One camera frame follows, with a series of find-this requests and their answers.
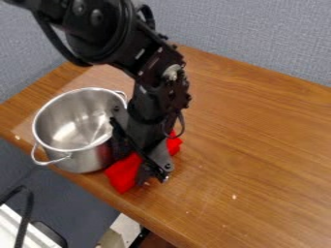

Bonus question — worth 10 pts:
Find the white table bracket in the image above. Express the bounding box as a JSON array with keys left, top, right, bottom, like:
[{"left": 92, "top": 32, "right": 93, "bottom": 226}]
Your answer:
[{"left": 94, "top": 213, "right": 149, "bottom": 248}]

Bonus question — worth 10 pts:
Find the metal pot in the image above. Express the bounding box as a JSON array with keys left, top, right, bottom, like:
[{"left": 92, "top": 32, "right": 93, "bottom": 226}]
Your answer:
[{"left": 30, "top": 87, "right": 126, "bottom": 173}]

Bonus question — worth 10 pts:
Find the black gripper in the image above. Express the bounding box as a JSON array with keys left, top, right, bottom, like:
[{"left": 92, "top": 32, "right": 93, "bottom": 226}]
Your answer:
[{"left": 109, "top": 86, "right": 190, "bottom": 186}]

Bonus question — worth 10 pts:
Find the white equipment box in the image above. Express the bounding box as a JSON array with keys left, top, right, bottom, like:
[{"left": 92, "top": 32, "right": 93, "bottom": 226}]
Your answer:
[{"left": 0, "top": 203, "right": 69, "bottom": 248}]

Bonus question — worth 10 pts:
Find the black cable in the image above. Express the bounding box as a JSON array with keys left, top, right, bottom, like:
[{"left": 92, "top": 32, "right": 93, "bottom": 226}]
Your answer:
[{"left": 0, "top": 184, "right": 36, "bottom": 248}]

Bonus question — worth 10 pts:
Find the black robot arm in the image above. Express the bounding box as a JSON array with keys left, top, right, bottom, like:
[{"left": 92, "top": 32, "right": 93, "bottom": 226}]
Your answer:
[{"left": 2, "top": 0, "right": 190, "bottom": 183}]

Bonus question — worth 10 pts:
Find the red block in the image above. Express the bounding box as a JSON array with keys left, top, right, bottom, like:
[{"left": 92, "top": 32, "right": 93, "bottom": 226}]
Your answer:
[{"left": 102, "top": 129, "right": 184, "bottom": 196}]

